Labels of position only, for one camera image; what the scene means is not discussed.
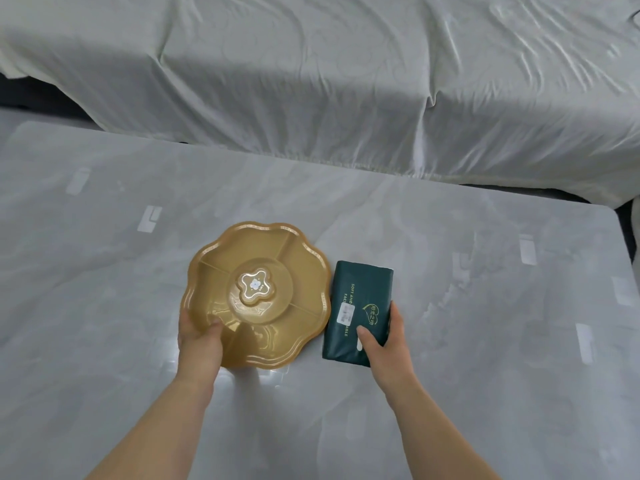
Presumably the person's right forearm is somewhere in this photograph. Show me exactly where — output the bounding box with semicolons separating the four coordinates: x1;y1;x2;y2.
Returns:
385;377;501;480

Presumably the person's left hand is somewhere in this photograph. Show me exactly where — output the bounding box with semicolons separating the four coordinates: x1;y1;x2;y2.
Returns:
177;307;227;391

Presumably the person's left forearm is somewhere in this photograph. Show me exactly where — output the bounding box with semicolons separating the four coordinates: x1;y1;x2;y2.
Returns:
85;377;216;480

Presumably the person's right hand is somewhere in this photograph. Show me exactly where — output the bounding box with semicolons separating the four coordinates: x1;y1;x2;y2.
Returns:
355;300;420;397

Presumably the sofa with white cover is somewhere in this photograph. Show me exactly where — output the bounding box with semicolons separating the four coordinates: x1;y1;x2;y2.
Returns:
0;0;640;265

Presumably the grey marble table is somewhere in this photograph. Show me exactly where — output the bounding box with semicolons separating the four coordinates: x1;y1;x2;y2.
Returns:
0;119;640;480

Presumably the golden flower-shaped snack tray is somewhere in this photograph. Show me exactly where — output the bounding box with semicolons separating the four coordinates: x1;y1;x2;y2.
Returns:
179;221;333;371

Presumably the dark green tissue pack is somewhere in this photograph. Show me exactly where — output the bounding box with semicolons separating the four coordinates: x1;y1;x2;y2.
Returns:
321;260;395;369

